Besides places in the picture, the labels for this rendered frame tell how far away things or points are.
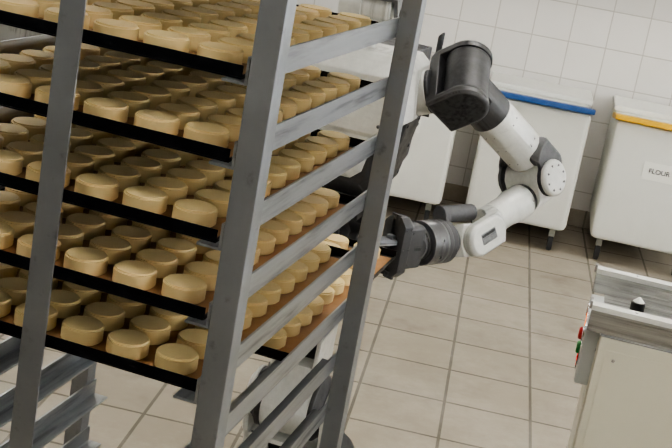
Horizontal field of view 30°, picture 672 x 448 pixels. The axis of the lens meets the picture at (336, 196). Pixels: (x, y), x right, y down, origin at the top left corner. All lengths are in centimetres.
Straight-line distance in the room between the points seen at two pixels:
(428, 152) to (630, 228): 108
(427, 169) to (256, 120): 507
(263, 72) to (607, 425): 173
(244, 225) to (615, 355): 159
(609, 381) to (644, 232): 365
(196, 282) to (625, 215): 508
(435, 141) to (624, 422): 364
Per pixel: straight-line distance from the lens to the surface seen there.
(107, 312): 155
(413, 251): 237
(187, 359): 144
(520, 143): 258
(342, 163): 173
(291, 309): 166
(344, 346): 199
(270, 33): 127
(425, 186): 636
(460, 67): 250
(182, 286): 140
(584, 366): 286
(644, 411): 283
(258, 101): 128
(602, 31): 688
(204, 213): 137
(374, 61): 247
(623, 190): 637
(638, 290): 306
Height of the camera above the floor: 173
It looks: 15 degrees down
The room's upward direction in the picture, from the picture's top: 10 degrees clockwise
